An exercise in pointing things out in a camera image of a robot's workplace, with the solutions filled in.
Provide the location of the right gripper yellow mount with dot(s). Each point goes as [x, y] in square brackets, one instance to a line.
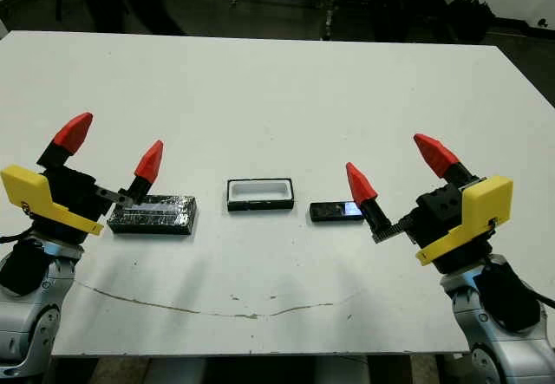
[446, 223]

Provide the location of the left gripper yellow mount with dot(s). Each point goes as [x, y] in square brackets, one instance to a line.
[65, 193]

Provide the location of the slim black camera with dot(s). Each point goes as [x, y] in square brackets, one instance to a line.
[329, 211]

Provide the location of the glossy black box lid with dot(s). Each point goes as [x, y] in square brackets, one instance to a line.
[165, 217]

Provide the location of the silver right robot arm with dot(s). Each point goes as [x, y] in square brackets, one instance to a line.
[498, 353]

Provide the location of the black box white lining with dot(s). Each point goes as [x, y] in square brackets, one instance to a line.
[262, 205]

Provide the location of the metal pole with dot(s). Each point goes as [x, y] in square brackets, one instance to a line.
[328, 20]

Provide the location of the small black wheel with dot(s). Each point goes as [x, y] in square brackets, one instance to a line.
[542, 23]

